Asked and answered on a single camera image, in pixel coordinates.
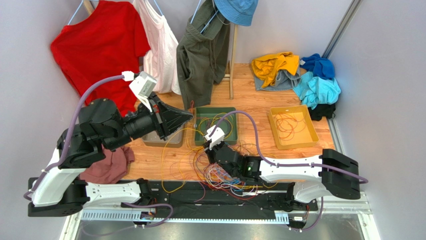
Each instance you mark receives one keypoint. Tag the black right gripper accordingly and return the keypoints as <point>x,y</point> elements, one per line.
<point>217,154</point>

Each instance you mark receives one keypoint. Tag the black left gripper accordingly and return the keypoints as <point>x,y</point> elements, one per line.
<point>165,119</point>

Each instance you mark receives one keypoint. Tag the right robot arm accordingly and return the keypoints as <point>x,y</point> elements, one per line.
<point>329,174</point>

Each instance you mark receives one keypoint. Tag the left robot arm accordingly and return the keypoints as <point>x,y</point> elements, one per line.
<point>59,192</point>

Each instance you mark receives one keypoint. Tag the tan metal tray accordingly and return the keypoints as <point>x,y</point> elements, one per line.
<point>152,139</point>

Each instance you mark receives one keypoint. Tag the green metal tray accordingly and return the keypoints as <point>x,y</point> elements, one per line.
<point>206,117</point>

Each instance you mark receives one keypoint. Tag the white pink hanging garment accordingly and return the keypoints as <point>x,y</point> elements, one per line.
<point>161,60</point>

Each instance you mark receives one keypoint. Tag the olive green hanging garment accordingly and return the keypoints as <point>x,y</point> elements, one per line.
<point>202,55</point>

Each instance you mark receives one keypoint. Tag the wooden clothes rack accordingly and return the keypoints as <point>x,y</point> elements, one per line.
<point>229,72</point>

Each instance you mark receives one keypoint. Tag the yellow plastic tray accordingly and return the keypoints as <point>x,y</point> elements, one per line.
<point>292,127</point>

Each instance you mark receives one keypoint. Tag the dusty pink crumpled cloth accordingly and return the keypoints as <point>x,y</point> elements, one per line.
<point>111,169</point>

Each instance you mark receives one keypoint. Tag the grey crumpled cloth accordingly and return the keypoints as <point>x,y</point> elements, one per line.
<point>283,81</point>

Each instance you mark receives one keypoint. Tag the yellow crumpled cloth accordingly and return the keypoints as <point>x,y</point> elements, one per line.
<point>266,67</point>

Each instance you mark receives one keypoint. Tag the red t-shirt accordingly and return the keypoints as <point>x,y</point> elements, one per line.
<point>110,41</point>

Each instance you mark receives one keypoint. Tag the cyan crumpled cloth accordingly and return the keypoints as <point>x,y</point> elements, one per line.
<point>313,90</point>

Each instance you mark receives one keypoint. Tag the black crumpled cloth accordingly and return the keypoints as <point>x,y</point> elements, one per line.
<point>322,110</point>

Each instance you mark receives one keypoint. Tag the blue bucket hat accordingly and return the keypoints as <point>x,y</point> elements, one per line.
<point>238,12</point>

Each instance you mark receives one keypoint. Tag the dark blue crumpled cloth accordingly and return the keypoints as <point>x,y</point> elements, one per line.
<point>319,66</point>

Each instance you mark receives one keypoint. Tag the aluminium corner profile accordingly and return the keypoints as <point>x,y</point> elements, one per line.
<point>341,28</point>

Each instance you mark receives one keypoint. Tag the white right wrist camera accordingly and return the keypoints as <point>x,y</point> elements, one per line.
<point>214,136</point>

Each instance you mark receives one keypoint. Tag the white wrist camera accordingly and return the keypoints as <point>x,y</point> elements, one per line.
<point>142,85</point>
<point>214,136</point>

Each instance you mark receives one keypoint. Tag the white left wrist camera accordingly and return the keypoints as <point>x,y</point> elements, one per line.
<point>142,85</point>

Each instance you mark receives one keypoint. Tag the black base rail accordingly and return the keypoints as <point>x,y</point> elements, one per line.
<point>196,201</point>

